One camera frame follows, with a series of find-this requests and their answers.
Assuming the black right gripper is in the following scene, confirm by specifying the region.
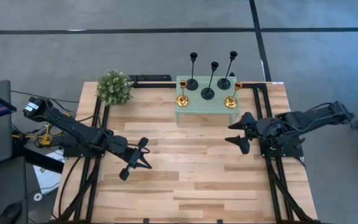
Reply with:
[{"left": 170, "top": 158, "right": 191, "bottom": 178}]
[{"left": 224, "top": 112, "right": 262, "bottom": 156}]

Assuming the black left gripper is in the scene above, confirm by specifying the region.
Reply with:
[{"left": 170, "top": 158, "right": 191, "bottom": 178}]
[{"left": 119, "top": 137, "right": 152, "bottom": 182}]

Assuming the gold short candlestick holder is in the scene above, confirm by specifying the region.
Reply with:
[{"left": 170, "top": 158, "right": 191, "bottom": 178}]
[
  {"left": 175, "top": 80, "right": 190, "bottom": 108},
  {"left": 224, "top": 82, "right": 243, "bottom": 110}
]

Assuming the black tall candlestick holder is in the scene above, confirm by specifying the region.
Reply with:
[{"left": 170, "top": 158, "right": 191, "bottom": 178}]
[
  {"left": 185, "top": 52, "right": 200, "bottom": 91},
  {"left": 201, "top": 61, "right": 219, "bottom": 100},
  {"left": 217, "top": 50, "right": 238, "bottom": 90}
]

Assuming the mint green perforated metal riser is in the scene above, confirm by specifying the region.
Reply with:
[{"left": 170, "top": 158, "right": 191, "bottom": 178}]
[{"left": 175, "top": 75, "right": 241, "bottom": 125}]

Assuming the green artificial potted plant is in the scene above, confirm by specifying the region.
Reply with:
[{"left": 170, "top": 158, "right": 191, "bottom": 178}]
[{"left": 96, "top": 68, "right": 134, "bottom": 106}]

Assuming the white paper sheet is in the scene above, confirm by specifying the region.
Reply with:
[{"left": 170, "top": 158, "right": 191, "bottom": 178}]
[{"left": 32, "top": 149, "right": 65, "bottom": 195}]

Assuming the yellow clamp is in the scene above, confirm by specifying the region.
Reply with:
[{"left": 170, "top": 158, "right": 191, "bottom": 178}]
[{"left": 12, "top": 123, "right": 63, "bottom": 147}]

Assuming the black support beam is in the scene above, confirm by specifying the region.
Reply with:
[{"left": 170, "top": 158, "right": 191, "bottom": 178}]
[{"left": 12, "top": 144, "right": 65, "bottom": 174}]

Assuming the dark grey desk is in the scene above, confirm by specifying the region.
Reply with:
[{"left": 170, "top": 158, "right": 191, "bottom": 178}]
[{"left": 0, "top": 156, "right": 29, "bottom": 224}]

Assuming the black computer mouse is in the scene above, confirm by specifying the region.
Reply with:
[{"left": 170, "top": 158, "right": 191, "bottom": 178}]
[{"left": 0, "top": 202, "right": 24, "bottom": 224}]

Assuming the black aluminium table frame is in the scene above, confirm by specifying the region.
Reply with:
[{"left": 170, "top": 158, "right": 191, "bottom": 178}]
[{"left": 53, "top": 74, "right": 321, "bottom": 224}]

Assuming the dark cable on table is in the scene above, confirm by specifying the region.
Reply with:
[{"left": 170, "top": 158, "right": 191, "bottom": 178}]
[{"left": 57, "top": 156, "right": 84, "bottom": 218}]

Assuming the thin black floor cable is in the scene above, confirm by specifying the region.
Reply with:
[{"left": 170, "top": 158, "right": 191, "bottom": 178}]
[{"left": 10, "top": 90, "right": 80, "bottom": 103}]

